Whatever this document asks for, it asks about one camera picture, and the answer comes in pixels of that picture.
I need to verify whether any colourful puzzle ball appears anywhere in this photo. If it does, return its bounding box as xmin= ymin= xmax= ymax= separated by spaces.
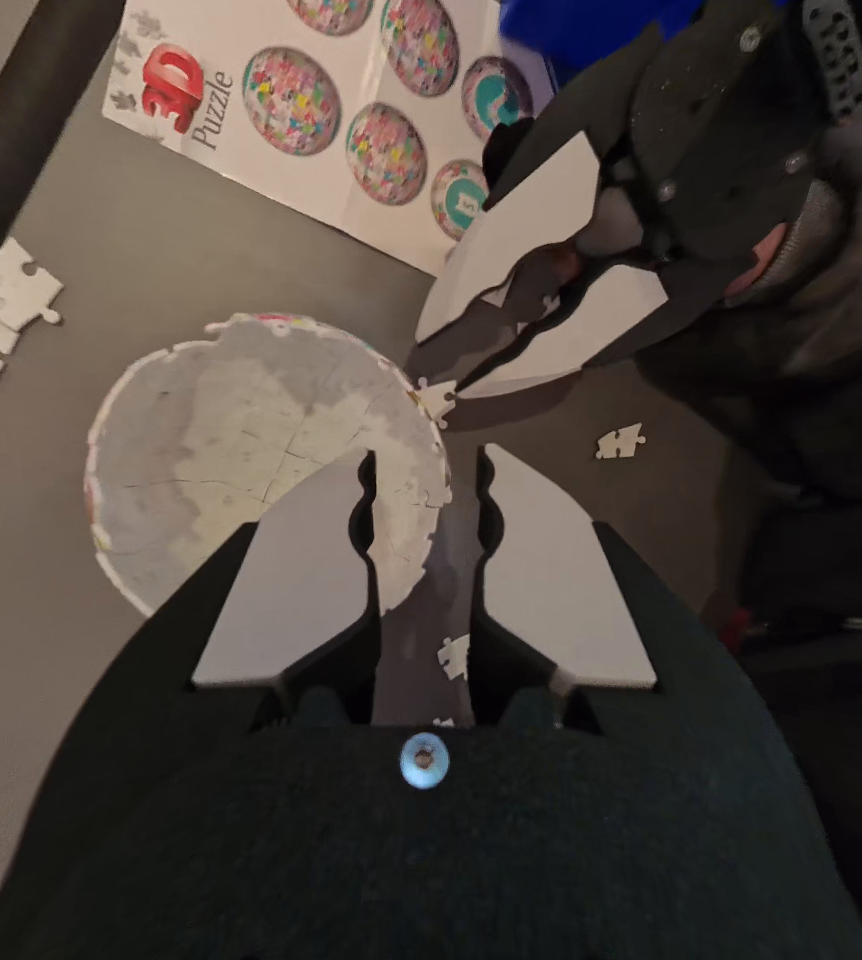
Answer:
xmin=83 ymin=311 xmax=454 ymax=619

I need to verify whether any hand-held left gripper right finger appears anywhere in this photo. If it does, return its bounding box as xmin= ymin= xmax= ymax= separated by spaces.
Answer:
xmin=472 ymin=444 xmax=660 ymax=694

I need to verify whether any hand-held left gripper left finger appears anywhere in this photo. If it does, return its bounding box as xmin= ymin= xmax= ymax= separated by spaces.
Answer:
xmin=191 ymin=447 xmax=382 ymax=694

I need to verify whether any person's right hand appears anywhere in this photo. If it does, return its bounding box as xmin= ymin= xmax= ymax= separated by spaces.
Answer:
xmin=544 ymin=203 xmax=784 ymax=324

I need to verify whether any blue plastic bin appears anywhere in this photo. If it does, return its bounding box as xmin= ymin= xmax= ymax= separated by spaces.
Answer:
xmin=499 ymin=0 xmax=702 ymax=84

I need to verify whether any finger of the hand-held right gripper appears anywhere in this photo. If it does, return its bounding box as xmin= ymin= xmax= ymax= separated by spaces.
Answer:
xmin=416 ymin=132 xmax=604 ymax=346
xmin=454 ymin=263 xmax=672 ymax=400

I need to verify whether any puzzle instruction leaflet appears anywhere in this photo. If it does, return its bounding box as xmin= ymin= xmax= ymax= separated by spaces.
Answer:
xmin=101 ymin=0 xmax=555 ymax=279

